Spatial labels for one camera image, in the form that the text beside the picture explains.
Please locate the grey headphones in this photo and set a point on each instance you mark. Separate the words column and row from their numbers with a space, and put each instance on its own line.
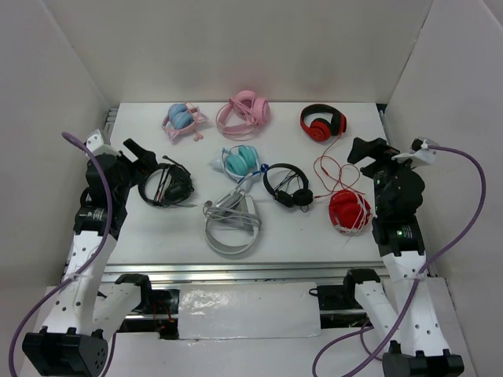
column 235, row 210

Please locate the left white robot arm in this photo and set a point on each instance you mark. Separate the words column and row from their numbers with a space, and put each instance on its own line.
column 78, row 336

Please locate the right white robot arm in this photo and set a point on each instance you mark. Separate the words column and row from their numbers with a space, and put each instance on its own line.
column 415, row 344

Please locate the teal white cat-ear headphones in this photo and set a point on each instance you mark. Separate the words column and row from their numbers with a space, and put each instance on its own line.
column 240, row 163

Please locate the red black headphones with cable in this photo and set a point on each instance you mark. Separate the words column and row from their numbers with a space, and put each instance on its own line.
column 323, row 122

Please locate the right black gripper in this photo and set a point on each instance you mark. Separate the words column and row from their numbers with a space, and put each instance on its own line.
column 361, row 148

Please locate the small black headphones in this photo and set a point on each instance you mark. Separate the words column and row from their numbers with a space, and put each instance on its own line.
column 293, row 190

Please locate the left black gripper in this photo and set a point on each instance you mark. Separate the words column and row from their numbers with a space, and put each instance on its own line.
column 145, row 159

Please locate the pink blue cat-ear headphones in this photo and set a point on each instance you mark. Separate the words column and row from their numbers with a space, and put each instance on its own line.
column 182, row 119

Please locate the black gaming headset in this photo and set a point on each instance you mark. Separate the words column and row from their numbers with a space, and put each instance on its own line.
column 174, row 187

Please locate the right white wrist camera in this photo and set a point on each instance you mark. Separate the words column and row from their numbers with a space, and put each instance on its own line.
column 422, row 153

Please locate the silver foil sheet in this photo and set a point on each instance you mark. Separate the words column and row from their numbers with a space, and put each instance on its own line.
column 248, row 311

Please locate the aluminium rail frame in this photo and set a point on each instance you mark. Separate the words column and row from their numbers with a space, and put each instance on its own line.
column 169, row 244

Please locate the pink round headphones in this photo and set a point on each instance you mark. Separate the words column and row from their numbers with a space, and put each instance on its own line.
column 252, row 110

